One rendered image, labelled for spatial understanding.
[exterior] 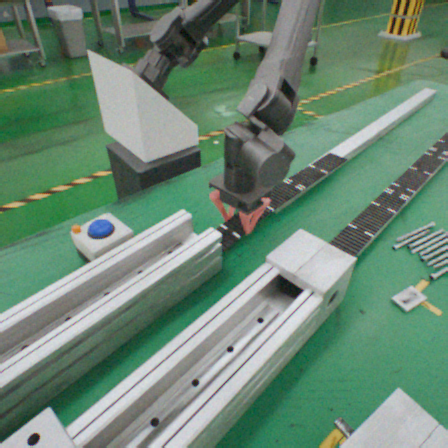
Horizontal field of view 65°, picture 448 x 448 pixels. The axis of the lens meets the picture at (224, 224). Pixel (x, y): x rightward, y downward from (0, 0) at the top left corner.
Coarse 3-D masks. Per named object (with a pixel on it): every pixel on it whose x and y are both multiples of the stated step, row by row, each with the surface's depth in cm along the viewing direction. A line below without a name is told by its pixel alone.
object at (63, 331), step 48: (144, 240) 56; (192, 240) 56; (48, 288) 49; (96, 288) 52; (144, 288) 49; (192, 288) 58; (0, 336) 44; (48, 336) 43; (96, 336) 46; (0, 384) 38; (48, 384) 44; (0, 432) 41
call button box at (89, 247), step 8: (104, 216) 65; (112, 216) 65; (88, 224) 63; (112, 224) 63; (120, 224) 63; (72, 232) 62; (80, 232) 62; (88, 232) 61; (112, 232) 61; (120, 232) 62; (128, 232) 62; (80, 240) 60; (88, 240) 60; (96, 240) 60; (104, 240) 60; (112, 240) 60; (120, 240) 61; (128, 240) 62; (80, 248) 62; (88, 248) 59; (96, 248) 59; (104, 248) 59; (112, 248) 60; (80, 256) 65; (88, 256) 61; (96, 256) 59
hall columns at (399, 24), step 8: (400, 0) 531; (408, 0) 523; (416, 0) 521; (392, 8) 544; (400, 8) 536; (408, 8) 528; (416, 8) 531; (392, 16) 549; (400, 16) 540; (408, 16) 532; (416, 16) 542; (392, 24) 554; (400, 24) 545; (408, 24) 539; (392, 32) 559; (400, 32) 550; (408, 32) 550
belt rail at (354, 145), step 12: (420, 96) 123; (432, 96) 128; (396, 108) 114; (408, 108) 114; (384, 120) 107; (396, 120) 108; (360, 132) 100; (372, 132) 100; (384, 132) 105; (348, 144) 94; (360, 144) 95; (348, 156) 93; (336, 168) 89; (300, 192) 80; (288, 204) 78
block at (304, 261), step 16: (288, 240) 55; (304, 240) 55; (320, 240) 55; (272, 256) 52; (288, 256) 52; (304, 256) 52; (320, 256) 52; (336, 256) 52; (288, 272) 50; (304, 272) 50; (320, 272) 50; (336, 272) 50; (288, 288) 54; (304, 288) 49; (320, 288) 47; (336, 288) 51; (336, 304) 56; (320, 320) 52
